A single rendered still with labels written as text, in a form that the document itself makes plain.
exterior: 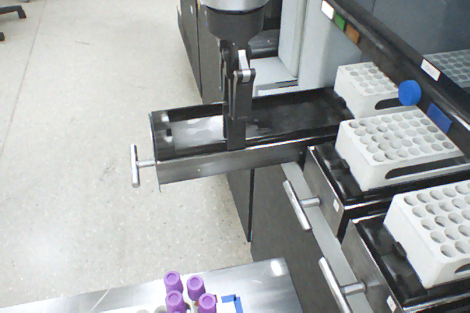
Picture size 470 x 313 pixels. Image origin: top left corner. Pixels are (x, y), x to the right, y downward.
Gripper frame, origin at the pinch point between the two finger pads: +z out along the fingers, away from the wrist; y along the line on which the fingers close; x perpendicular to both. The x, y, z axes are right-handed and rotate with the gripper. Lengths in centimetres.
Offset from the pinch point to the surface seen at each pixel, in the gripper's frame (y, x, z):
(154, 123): 6.7, 12.4, 2.4
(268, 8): 41.2, -19.0, -1.0
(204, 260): 30, 3, 84
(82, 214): 61, 45, 84
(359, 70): 7.2, -25.3, -2.4
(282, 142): -1.8, -7.8, 3.7
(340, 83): 6.9, -21.8, -0.2
